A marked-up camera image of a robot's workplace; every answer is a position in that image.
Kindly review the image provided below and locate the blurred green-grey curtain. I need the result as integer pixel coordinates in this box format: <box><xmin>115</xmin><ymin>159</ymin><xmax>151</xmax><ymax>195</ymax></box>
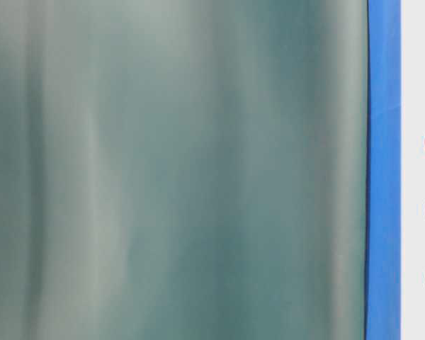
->
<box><xmin>0</xmin><ymin>1</ymin><xmax>368</xmax><ymax>339</ymax></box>

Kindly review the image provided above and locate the blue table cloth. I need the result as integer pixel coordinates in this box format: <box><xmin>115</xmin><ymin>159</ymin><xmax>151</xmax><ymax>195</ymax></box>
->
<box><xmin>365</xmin><ymin>1</ymin><xmax>402</xmax><ymax>339</ymax></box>

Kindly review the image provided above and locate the white base board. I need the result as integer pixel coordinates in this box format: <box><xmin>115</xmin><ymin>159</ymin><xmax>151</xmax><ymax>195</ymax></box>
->
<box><xmin>401</xmin><ymin>1</ymin><xmax>425</xmax><ymax>339</ymax></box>

